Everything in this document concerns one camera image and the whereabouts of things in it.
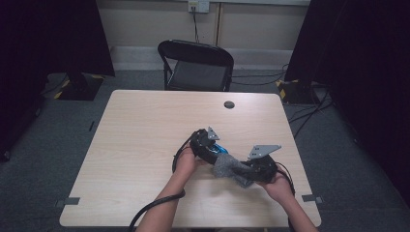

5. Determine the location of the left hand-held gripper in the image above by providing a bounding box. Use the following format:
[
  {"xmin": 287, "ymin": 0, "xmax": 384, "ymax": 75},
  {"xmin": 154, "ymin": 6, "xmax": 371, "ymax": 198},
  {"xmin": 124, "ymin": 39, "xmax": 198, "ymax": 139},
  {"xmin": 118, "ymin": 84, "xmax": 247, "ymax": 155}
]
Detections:
[{"xmin": 189, "ymin": 126, "xmax": 223, "ymax": 165}]

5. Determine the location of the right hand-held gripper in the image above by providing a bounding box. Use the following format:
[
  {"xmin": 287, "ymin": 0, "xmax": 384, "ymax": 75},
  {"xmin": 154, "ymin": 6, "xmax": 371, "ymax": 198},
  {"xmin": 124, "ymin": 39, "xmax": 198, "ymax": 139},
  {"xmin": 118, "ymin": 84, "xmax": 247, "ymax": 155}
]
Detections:
[{"xmin": 240, "ymin": 144, "xmax": 282, "ymax": 184}]

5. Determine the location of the blue toy car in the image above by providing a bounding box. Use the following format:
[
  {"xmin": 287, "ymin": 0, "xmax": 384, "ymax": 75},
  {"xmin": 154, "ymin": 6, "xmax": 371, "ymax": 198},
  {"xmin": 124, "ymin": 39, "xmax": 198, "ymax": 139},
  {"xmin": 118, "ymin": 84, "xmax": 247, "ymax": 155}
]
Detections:
[{"xmin": 212, "ymin": 143, "xmax": 229, "ymax": 155}]

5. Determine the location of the grey cloth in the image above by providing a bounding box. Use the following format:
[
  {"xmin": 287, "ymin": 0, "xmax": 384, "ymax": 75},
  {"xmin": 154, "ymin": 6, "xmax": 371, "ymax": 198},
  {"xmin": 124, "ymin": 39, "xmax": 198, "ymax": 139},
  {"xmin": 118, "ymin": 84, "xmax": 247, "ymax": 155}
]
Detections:
[{"xmin": 212, "ymin": 153, "xmax": 255, "ymax": 189}]

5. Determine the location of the person's left hand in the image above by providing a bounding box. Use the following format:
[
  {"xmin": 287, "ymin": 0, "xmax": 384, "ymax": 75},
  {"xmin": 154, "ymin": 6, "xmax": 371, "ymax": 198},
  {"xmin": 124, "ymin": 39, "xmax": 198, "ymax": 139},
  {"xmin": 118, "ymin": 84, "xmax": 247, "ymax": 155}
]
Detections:
[{"xmin": 173, "ymin": 146, "xmax": 208, "ymax": 177}]

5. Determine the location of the person's right hand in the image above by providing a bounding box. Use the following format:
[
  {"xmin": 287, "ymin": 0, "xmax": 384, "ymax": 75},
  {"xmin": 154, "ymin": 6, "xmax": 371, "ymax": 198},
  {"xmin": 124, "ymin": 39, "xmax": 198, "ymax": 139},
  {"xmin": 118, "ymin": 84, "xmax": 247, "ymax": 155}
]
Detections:
[{"xmin": 257, "ymin": 170, "xmax": 295, "ymax": 205}]

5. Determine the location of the grey tape piece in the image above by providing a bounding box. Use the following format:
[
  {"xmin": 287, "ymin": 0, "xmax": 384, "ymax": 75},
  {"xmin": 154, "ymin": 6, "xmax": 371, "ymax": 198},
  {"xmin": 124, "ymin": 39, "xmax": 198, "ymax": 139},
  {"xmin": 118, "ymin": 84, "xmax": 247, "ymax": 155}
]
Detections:
[
  {"xmin": 54, "ymin": 196, "xmax": 81, "ymax": 209},
  {"xmin": 301, "ymin": 193, "xmax": 324, "ymax": 205}
]

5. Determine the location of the black folding chair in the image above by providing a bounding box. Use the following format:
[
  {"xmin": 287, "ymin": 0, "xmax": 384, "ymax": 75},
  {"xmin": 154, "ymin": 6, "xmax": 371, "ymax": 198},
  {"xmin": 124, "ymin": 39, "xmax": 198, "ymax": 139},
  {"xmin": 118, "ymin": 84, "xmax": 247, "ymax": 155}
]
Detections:
[{"xmin": 157, "ymin": 39, "xmax": 235, "ymax": 92}]

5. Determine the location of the black stand base striped tape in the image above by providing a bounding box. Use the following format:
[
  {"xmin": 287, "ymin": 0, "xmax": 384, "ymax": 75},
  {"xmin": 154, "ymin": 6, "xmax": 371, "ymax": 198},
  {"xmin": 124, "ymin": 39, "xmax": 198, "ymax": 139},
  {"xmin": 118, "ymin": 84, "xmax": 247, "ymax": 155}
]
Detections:
[
  {"xmin": 275, "ymin": 78, "xmax": 320, "ymax": 105},
  {"xmin": 52, "ymin": 72, "xmax": 104, "ymax": 102}
]

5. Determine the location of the black curtain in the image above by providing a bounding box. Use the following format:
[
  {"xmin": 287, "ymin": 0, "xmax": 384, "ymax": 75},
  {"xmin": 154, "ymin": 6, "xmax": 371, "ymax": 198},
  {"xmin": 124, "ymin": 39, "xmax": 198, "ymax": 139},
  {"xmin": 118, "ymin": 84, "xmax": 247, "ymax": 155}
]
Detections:
[
  {"xmin": 0, "ymin": 0, "xmax": 116, "ymax": 162},
  {"xmin": 284, "ymin": 0, "xmax": 410, "ymax": 207}
]

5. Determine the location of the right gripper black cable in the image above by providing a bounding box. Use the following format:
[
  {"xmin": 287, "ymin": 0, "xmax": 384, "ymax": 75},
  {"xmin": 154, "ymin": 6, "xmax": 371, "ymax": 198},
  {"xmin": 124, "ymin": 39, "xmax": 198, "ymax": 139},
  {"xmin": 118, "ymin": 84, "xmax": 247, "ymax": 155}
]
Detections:
[{"xmin": 275, "ymin": 160, "xmax": 297, "ymax": 232}]

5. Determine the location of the black floor cable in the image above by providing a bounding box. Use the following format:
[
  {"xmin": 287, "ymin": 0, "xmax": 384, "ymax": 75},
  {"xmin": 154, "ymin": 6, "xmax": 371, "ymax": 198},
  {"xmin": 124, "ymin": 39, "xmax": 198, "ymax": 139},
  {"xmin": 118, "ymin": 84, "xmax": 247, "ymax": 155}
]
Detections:
[
  {"xmin": 231, "ymin": 63, "xmax": 289, "ymax": 87},
  {"xmin": 288, "ymin": 88, "xmax": 335, "ymax": 140}
]

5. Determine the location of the black socket cable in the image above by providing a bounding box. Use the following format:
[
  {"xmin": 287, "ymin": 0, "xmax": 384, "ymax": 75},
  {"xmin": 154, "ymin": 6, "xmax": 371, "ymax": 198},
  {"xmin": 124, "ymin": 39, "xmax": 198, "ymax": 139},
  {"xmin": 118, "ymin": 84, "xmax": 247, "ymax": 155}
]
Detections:
[{"xmin": 191, "ymin": 6, "xmax": 200, "ymax": 44}]

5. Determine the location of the thin wall conduit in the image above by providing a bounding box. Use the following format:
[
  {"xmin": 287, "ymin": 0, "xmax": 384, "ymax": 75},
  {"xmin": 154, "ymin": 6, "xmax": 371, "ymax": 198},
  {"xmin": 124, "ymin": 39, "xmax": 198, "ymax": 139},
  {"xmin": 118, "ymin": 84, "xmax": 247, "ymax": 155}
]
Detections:
[{"xmin": 215, "ymin": 2, "xmax": 224, "ymax": 46}]

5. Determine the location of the white wall socket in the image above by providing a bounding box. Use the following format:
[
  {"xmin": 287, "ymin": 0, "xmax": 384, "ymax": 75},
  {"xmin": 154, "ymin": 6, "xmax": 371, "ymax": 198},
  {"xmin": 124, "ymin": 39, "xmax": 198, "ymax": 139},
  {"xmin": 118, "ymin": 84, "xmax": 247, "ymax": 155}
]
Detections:
[{"xmin": 188, "ymin": 0, "xmax": 211, "ymax": 14}]

